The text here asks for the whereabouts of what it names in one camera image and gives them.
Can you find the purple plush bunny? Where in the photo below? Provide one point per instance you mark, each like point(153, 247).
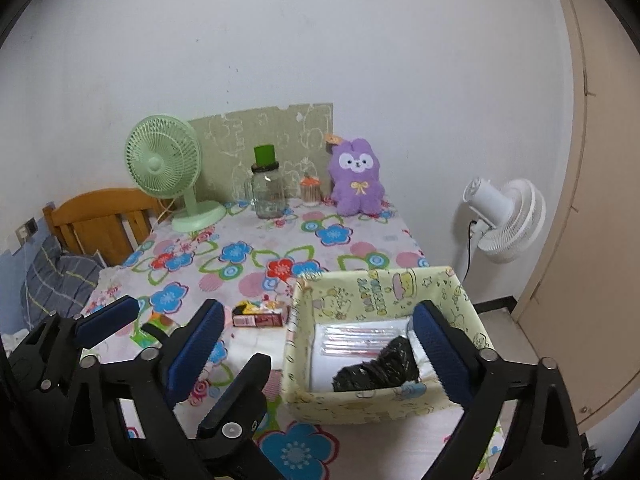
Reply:
point(355, 173)

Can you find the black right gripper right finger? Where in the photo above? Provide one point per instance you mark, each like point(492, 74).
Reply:
point(542, 441)

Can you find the glass mason jar mug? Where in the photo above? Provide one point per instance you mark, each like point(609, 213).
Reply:
point(267, 191)

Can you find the floral tablecloth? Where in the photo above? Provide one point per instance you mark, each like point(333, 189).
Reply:
point(247, 258)

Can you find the green patterned cardboard panel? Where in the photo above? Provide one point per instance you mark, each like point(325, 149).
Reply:
point(297, 133)

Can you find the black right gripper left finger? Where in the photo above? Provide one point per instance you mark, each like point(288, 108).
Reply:
point(158, 379)

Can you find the beige door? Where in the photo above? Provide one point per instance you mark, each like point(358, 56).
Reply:
point(581, 304)

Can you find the clear plastic packet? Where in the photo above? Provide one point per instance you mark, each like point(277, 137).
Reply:
point(348, 341)

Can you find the green desk fan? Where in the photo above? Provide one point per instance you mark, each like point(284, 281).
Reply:
point(164, 158)

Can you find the black fuzzy sock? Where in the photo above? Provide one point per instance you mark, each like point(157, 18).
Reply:
point(394, 366)

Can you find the wall power outlet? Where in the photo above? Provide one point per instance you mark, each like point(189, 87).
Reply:
point(26, 231)

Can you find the white clip fan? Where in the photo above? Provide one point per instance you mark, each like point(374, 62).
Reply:
point(509, 219)

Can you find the green cup behind jar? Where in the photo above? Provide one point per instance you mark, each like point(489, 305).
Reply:
point(265, 155)

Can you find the grey plaid pillow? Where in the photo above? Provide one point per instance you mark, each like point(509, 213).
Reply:
point(58, 281)

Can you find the green tissue pack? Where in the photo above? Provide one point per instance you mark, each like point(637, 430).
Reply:
point(155, 327)

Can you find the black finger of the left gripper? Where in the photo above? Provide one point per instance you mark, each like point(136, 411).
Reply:
point(103, 323)

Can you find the red yellow snack box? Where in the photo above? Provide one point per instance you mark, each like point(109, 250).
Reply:
point(259, 314)

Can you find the wooden chair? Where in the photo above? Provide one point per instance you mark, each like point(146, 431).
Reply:
point(113, 222)

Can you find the cotton swab container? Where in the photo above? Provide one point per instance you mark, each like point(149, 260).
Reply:
point(310, 191)

